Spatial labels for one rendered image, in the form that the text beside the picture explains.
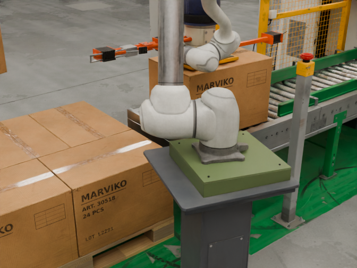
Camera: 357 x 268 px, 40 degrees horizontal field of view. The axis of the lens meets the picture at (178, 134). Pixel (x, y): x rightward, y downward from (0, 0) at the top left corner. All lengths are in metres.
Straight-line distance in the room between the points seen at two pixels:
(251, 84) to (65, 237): 1.32
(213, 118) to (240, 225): 0.50
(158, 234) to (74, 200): 0.63
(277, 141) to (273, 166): 1.01
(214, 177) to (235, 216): 0.30
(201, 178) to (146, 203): 0.85
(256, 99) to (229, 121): 1.02
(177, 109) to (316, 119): 1.52
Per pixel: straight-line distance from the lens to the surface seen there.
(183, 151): 2.02
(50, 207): 2.32
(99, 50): 2.40
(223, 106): 1.87
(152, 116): 1.87
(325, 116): 3.30
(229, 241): 2.14
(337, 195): 3.43
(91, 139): 2.80
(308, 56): 2.64
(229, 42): 2.35
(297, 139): 2.79
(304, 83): 2.67
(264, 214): 3.12
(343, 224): 3.16
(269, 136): 2.89
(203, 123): 1.88
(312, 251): 2.88
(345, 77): 4.00
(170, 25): 1.89
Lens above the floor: 1.73
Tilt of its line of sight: 25 degrees down
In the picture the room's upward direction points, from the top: straight up
